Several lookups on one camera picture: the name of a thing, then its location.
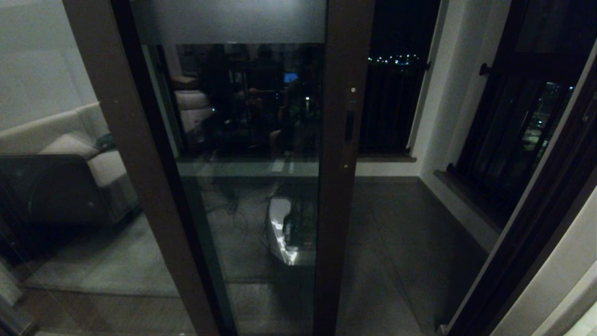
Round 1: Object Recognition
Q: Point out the brown framed sliding glass door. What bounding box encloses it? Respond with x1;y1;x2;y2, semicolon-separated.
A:
117;0;377;336

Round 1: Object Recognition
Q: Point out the recessed door handle lock plate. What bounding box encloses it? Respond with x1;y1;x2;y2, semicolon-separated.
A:
343;82;363;172

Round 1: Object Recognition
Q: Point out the dark stone balcony ledge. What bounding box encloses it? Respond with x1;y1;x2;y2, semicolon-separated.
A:
357;154;417;163

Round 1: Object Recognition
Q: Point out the black metal balcony railing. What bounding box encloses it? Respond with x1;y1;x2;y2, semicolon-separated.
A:
358;56;430;155

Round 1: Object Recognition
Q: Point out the brown framed fixed glass panel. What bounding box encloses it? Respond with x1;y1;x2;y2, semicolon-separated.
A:
0;0;221;336

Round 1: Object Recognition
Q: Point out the dark stone window sill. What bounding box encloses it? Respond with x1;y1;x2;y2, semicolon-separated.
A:
434;168;507;235

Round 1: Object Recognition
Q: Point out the light beige sofa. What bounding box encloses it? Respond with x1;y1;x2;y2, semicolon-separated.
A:
0;102;140;225

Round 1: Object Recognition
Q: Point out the light grey rug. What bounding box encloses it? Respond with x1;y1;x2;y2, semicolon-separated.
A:
21;212;181;298

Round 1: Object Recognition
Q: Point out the dark brown door jamb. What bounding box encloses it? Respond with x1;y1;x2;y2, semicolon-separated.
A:
441;44;597;336

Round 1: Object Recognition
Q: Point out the dark grey upholstered seat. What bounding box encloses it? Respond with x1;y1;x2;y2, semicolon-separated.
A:
0;153;112;229

